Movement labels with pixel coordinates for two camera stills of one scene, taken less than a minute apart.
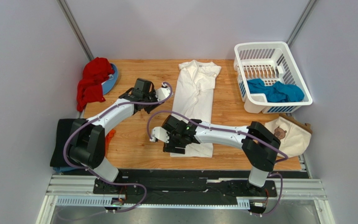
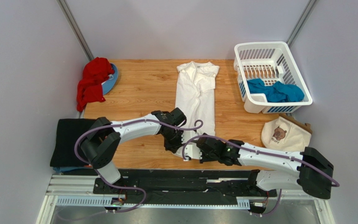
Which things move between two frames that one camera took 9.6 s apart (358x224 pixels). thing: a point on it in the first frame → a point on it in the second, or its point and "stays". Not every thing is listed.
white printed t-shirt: [195, 94] stays
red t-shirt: [90, 87] stays
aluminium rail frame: [290, 189] stays
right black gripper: [173, 145] → [204, 151]
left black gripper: [149, 110] → [174, 148]
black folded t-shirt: [58, 158] stays
